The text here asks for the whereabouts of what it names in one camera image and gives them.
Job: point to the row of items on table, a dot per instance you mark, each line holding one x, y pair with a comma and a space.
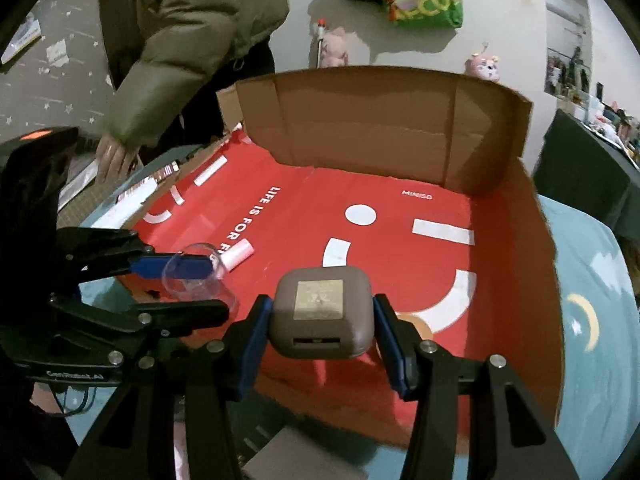
615, 120

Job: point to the pink plush toy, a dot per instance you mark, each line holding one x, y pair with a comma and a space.
482, 67
335, 50

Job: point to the cardboard box with red lining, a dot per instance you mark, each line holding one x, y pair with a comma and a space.
300, 200

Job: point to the brown earbud case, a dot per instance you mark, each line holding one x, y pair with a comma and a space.
320, 330

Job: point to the white tube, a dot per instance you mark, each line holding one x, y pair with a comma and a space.
135, 192

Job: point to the pink lip balm tube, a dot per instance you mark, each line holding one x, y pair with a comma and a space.
237, 252

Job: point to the white air conditioner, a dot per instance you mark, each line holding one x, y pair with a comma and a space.
565, 4

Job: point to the white book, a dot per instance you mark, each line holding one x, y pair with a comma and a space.
20, 40

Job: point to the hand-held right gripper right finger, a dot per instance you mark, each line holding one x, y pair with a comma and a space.
392, 355

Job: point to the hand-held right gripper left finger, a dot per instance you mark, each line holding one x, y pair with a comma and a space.
252, 345

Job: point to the teal printed blanket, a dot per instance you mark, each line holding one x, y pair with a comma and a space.
600, 360

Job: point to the table with dark cloth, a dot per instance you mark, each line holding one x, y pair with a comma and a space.
575, 170

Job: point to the white paper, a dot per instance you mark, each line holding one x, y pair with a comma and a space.
77, 177

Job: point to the white stick with red tip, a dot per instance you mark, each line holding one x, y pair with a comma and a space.
320, 27

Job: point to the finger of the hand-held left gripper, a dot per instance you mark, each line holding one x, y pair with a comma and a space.
145, 265
190, 312

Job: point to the clear plastic cup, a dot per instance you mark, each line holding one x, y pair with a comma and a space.
200, 290

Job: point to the grey box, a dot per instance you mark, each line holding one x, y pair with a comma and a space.
300, 455

